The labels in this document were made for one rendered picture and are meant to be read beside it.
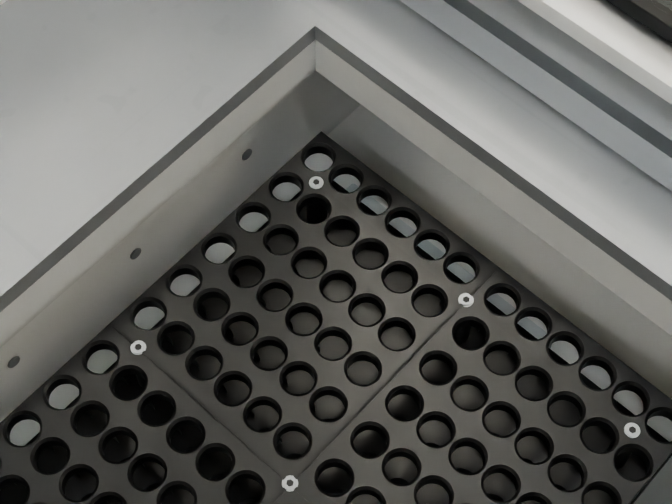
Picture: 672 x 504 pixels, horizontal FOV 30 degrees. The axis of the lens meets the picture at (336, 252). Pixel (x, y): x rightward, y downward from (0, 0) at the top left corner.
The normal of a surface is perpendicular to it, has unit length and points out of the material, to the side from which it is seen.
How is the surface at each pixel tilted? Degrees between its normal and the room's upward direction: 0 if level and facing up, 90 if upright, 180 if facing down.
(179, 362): 0
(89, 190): 0
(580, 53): 90
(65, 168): 0
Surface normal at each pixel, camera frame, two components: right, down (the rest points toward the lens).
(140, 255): 0.74, 0.59
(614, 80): -0.67, 0.65
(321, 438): 0.00, -0.47
